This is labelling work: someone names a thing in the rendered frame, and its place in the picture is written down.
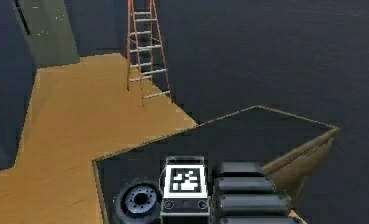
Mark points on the black table with tan edge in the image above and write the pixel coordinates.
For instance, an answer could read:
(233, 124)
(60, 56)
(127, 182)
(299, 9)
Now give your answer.
(245, 140)

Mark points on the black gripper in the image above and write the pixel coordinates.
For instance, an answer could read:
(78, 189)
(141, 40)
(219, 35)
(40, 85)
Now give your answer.
(138, 201)

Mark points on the red stepladder with pale rungs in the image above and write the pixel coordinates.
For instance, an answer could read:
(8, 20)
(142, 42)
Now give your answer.
(143, 50)

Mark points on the dark grey-green door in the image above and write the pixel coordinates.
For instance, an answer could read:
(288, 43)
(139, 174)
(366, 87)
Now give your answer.
(47, 30)

